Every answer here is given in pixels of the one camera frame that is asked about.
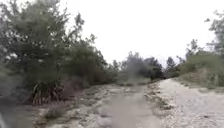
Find dry brown grass tuft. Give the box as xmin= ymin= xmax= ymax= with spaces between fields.
xmin=31 ymin=81 xmax=63 ymax=106

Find large dark green tree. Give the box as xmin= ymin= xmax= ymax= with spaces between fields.
xmin=0 ymin=0 xmax=111 ymax=106

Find pale gravel dirt path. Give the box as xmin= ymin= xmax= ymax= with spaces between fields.
xmin=146 ymin=78 xmax=224 ymax=128

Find green shrubs and trees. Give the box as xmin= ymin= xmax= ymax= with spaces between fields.
xmin=176 ymin=11 xmax=224 ymax=89

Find sandy ground with dry grass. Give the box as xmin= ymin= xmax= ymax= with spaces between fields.
xmin=19 ymin=81 xmax=168 ymax=128

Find row of dark green bushes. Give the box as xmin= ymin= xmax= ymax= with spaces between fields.
xmin=106 ymin=51 xmax=183 ymax=84

